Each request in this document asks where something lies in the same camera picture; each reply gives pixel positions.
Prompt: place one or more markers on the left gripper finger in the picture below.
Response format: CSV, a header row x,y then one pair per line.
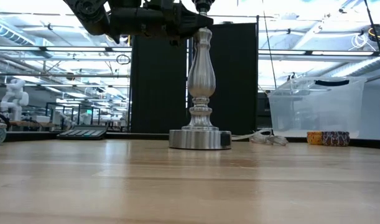
x,y
192,23

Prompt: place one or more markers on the silver metal table lamp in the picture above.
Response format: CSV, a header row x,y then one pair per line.
x,y
201,77

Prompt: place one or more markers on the clear plastic wrapper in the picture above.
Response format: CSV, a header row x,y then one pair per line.
x,y
267,139

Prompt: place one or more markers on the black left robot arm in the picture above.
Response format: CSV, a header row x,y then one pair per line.
x,y
87,12

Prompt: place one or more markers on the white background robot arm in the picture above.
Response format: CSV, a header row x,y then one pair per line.
x,y
14,99

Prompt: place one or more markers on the black partition screen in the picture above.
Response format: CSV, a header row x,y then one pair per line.
x,y
158,87

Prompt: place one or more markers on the black desk calculator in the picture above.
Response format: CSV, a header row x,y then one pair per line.
x,y
82,132

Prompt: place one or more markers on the clear plastic storage bin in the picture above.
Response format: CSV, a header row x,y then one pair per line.
x,y
317,109

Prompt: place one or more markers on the purple patterned disc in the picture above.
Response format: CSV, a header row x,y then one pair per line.
x,y
336,139

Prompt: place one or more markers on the black aluminium table frame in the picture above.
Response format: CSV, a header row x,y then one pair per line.
x,y
130,136

